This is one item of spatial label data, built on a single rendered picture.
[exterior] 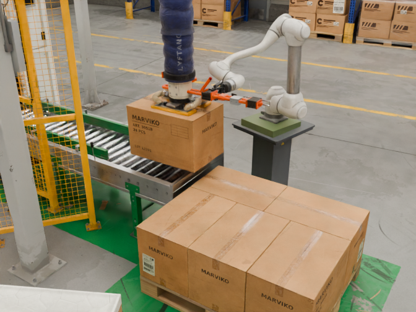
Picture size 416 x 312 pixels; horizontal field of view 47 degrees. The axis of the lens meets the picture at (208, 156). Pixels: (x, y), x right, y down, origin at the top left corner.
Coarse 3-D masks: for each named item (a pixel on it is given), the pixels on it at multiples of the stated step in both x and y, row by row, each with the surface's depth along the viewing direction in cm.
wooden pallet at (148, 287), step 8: (360, 264) 341; (144, 280) 321; (352, 280) 338; (144, 288) 325; (152, 288) 320; (160, 288) 321; (344, 288) 311; (152, 296) 323; (160, 296) 322; (168, 296) 322; (176, 296) 322; (168, 304) 316; (176, 304) 315; (184, 304) 315; (192, 304) 315; (200, 304) 298; (336, 304) 300
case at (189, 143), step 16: (128, 112) 354; (144, 112) 345; (160, 112) 338; (208, 112) 337; (128, 128) 361; (144, 128) 351; (160, 128) 342; (176, 128) 334; (192, 128) 326; (208, 128) 342; (144, 144) 358; (160, 144) 348; (176, 144) 339; (192, 144) 331; (208, 144) 348; (160, 160) 355; (176, 160) 346; (192, 160) 337; (208, 160) 353
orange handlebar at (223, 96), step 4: (192, 80) 360; (164, 84) 351; (164, 88) 348; (188, 92) 337; (192, 92) 335; (196, 92) 333; (200, 92) 332; (212, 96) 327; (216, 96) 325; (220, 96) 323; (224, 96) 323; (228, 96) 325; (232, 96) 324; (224, 100) 323; (228, 100) 321; (240, 100) 316; (244, 100) 315; (260, 104) 310
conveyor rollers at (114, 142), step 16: (32, 112) 479; (48, 112) 483; (64, 128) 447; (96, 128) 444; (96, 144) 412; (112, 144) 414; (128, 144) 418; (112, 160) 391; (128, 160) 384; (144, 160) 385; (160, 176) 362; (176, 176) 363
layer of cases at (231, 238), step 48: (192, 192) 342; (240, 192) 342; (288, 192) 342; (144, 240) 305; (192, 240) 291; (240, 240) 291; (288, 240) 291; (336, 240) 291; (192, 288) 297; (240, 288) 273; (288, 288) 253; (336, 288) 289
